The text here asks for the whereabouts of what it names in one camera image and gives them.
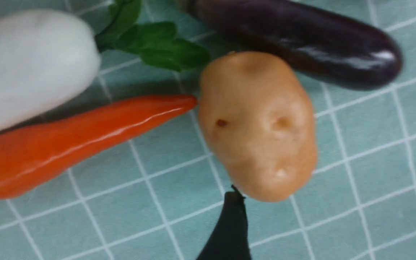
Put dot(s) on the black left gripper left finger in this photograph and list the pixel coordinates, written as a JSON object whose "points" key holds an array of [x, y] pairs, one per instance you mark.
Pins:
{"points": [[229, 239]]}

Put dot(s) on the tan potato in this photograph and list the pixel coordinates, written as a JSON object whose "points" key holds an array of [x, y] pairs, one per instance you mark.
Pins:
{"points": [[258, 121]]}

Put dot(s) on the purple eggplant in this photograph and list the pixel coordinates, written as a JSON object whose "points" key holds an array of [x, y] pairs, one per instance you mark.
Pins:
{"points": [[321, 44]]}

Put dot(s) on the orange carrot with leaves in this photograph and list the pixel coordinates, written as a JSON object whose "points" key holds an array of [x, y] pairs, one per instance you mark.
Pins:
{"points": [[35, 154]]}

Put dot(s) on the white radish with leaves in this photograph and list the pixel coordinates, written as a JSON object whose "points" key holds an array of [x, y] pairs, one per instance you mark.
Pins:
{"points": [[48, 56]]}

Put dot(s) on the green checkered tablecloth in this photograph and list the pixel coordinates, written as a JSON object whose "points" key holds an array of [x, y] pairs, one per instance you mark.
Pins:
{"points": [[158, 196]]}

